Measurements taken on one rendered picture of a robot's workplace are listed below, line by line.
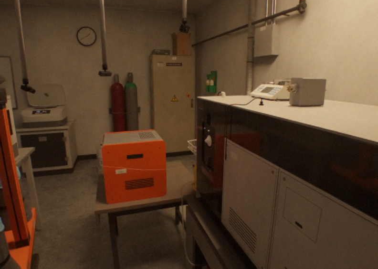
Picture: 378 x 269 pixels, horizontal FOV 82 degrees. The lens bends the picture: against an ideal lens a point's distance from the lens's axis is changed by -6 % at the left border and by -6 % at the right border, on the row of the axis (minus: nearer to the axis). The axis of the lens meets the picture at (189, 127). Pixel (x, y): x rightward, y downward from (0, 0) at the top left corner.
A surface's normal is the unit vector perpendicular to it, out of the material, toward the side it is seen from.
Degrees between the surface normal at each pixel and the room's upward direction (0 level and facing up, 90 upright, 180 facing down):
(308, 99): 90
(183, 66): 90
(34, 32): 90
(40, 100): 105
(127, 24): 90
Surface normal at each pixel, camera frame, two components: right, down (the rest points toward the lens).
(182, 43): 0.32, 0.20
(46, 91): 0.30, 0.45
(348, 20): -0.95, 0.07
